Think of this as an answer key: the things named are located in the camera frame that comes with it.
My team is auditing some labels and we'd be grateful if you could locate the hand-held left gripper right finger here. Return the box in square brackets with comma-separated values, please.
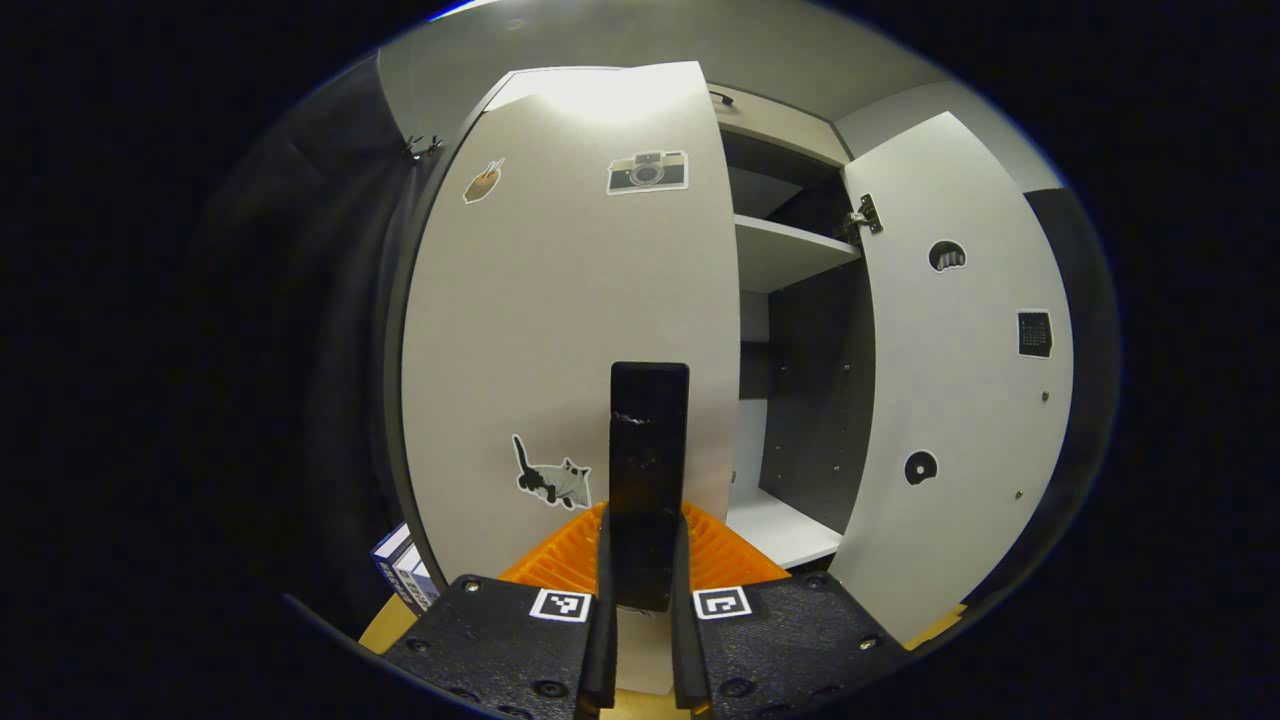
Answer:
[668, 500, 907, 720]

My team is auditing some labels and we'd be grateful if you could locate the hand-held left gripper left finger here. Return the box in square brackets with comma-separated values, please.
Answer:
[385, 500, 619, 720]

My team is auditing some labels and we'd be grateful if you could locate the grey double-door shoe cabinet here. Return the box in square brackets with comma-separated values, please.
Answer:
[385, 62, 1077, 696]

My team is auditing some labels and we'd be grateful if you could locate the grey cabinet door camera sticker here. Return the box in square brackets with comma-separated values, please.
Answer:
[385, 62, 743, 696]

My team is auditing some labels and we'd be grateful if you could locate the grey cabinet door headphone sticker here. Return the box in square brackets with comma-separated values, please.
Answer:
[828, 112, 1077, 647]

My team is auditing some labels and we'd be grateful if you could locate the white cabinet shelf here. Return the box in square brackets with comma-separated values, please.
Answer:
[735, 215, 863, 294]

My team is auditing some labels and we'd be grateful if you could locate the metal door hinge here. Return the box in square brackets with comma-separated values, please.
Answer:
[843, 193, 884, 242]

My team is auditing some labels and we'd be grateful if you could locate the blue and white box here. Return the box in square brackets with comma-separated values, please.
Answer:
[370, 522, 442, 614]

